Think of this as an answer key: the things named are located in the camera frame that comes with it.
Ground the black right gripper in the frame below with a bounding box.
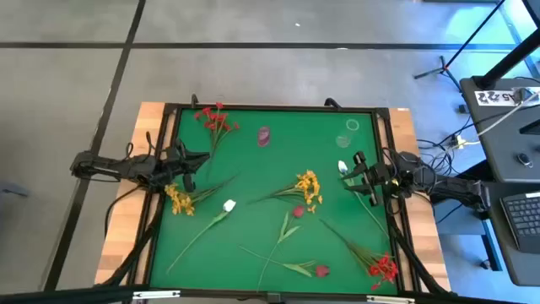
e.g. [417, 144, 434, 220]
[339, 150, 396, 207]

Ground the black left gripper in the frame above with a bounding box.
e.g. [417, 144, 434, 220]
[162, 138, 211, 193]

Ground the white artificial tulip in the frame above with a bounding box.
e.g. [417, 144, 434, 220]
[337, 159, 390, 238]
[165, 198, 237, 275]

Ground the red artificial flower bunch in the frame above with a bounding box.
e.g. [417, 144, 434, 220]
[319, 218, 400, 292]
[193, 101, 240, 181]

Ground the yellow artificial flower bunch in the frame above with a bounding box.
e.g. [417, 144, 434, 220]
[248, 169, 324, 214]
[164, 173, 238, 217]

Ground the red artificial tulip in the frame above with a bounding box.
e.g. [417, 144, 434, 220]
[256, 204, 305, 293]
[238, 245, 331, 279]

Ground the clear glass vase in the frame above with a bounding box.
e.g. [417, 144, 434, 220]
[335, 118, 360, 149]

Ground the pink glass vase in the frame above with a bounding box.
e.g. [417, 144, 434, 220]
[256, 125, 272, 148]

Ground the green table mat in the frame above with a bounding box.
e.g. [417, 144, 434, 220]
[149, 108, 400, 296]

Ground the white power strip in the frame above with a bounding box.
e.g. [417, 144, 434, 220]
[449, 134, 470, 151]

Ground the black tripod light stand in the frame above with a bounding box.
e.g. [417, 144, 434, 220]
[413, 0, 507, 92]

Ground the black desk with label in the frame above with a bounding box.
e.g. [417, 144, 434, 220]
[458, 77, 540, 185]

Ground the blue desk leg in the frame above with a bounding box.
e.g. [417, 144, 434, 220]
[480, 219, 504, 272]

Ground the white paper label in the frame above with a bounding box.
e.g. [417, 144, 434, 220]
[474, 89, 518, 106]

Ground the black computer keyboard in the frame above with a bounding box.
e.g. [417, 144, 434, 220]
[499, 192, 540, 255]

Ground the black desk with keyboard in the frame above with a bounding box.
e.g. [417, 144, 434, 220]
[478, 181, 540, 288]

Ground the black metal beam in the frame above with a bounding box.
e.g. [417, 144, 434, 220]
[0, 285, 149, 304]

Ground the thick black pole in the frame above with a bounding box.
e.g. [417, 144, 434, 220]
[472, 29, 540, 90]

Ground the black metal table frame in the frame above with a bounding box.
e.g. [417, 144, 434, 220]
[126, 102, 423, 304]

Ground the black cable sleeve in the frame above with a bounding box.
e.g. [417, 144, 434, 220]
[94, 192, 168, 292]
[386, 198, 452, 296]

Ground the silver metal bracket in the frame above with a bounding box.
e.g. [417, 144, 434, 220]
[365, 295, 417, 304]
[132, 289, 181, 301]

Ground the white cable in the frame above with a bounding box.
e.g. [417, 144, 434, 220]
[476, 90, 540, 138]

